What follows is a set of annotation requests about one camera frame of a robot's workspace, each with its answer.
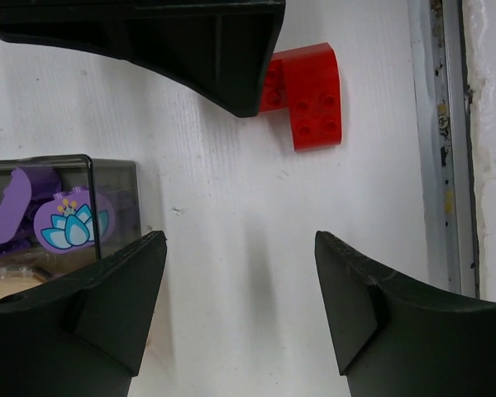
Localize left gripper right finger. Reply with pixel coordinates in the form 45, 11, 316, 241
315, 232, 496, 396

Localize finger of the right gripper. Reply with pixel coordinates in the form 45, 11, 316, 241
0, 0, 286, 117

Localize large red lego brick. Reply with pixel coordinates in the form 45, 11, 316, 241
260, 42, 343, 151

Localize front aluminium rail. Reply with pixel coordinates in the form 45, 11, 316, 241
408, 1, 479, 298

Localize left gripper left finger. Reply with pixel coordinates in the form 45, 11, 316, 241
0, 231, 167, 396

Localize purple lego cluster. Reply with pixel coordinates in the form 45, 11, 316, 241
0, 166, 62, 257

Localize orange transparent container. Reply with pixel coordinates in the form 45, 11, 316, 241
0, 275, 46, 299

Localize purple flower lego brick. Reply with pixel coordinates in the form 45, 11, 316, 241
33, 186, 116, 254

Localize grey transparent container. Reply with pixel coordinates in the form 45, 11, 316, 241
0, 154, 141, 279

